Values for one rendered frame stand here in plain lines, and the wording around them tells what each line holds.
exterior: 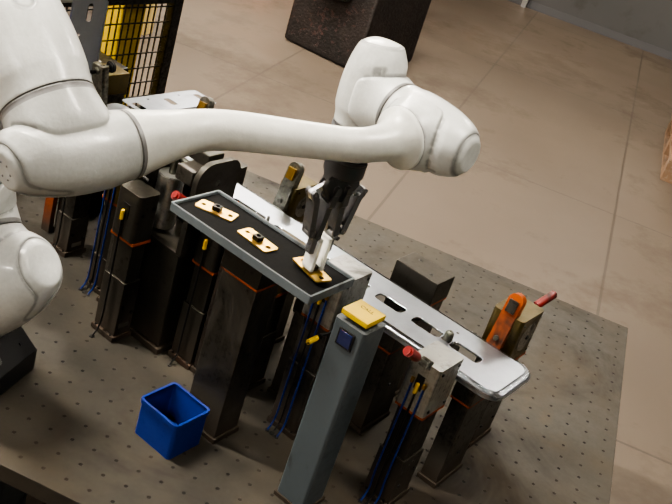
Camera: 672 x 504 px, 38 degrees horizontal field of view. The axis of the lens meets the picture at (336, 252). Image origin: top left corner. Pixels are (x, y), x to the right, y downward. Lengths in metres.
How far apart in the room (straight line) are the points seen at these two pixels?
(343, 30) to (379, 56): 5.36
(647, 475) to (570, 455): 1.43
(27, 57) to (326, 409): 0.87
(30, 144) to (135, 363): 1.03
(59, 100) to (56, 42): 0.08
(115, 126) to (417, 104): 0.48
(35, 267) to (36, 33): 0.61
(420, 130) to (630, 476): 2.52
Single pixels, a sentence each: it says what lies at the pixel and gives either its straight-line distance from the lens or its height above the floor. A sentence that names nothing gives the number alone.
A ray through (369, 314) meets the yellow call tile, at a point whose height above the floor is 1.16.
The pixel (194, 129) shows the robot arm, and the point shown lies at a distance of 1.42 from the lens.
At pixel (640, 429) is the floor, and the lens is 4.13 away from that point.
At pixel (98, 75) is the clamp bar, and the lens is 2.40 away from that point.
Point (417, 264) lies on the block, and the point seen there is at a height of 1.03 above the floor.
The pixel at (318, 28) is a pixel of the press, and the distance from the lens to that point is 7.09.
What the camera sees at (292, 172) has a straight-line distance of 2.40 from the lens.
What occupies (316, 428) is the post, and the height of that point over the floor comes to 0.90.
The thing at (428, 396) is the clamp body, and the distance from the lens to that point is 1.90.
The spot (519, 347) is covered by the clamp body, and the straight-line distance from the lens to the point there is 2.22.
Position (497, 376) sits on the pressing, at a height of 1.00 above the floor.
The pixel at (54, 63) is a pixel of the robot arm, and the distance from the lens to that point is 1.34.
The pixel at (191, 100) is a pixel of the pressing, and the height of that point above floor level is 1.00.
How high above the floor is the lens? 2.04
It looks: 27 degrees down
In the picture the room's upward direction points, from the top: 18 degrees clockwise
